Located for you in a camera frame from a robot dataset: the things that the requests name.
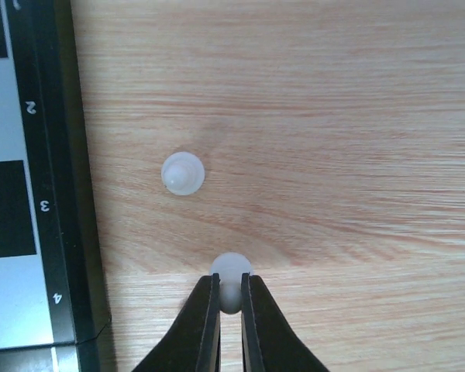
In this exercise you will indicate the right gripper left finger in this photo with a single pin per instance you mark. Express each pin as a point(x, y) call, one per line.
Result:
point(192, 343)

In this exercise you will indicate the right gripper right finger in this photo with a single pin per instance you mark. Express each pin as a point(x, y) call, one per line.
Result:
point(268, 341)

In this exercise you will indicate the white pawn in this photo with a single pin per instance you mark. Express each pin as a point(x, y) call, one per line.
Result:
point(230, 267)
point(182, 173)

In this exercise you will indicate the black white chessboard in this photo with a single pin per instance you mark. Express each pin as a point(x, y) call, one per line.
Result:
point(54, 312)

